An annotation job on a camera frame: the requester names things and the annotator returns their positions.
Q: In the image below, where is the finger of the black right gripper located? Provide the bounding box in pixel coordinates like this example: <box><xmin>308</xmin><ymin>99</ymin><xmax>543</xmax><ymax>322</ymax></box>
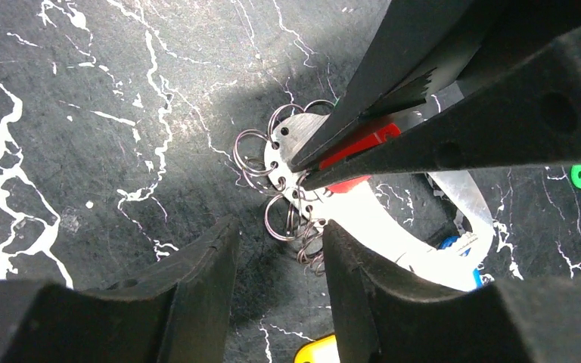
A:
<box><xmin>289</xmin><ymin>0</ymin><xmax>517</xmax><ymax>172</ymax></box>
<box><xmin>304</xmin><ymin>27</ymin><xmax>581</xmax><ymax>190</ymax></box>

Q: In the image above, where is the yellow key tag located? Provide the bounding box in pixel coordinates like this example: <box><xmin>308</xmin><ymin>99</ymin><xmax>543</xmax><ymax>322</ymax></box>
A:
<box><xmin>293</xmin><ymin>334</ymin><xmax>340</xmax><ymax>363</ymax></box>

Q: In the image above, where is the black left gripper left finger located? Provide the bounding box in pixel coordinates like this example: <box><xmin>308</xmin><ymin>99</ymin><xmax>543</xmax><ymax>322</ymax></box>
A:
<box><xmin>0</xmin><ymin>216</ymin><xmax>240</xmax><ymax>362</ymax></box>

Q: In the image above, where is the blue key tag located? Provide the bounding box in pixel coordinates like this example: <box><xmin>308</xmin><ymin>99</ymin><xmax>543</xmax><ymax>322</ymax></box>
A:
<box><xmin>437</xmin><ymin>232</ymin><xmax>483</xmax><ymax>290</ymax></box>

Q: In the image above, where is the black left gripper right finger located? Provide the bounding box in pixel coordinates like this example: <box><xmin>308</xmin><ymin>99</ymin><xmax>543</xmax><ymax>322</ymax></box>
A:
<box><xmin>322</xmin><ymin>222</ymin><xmax>581</xmax><ymax>362</ymax></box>

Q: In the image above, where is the red key tag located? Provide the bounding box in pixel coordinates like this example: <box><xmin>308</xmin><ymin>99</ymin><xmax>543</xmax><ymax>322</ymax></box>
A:
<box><xmin>318</xmin><ymin>123</ymin><xmax>402</xmax><ymax>194</ymax></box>

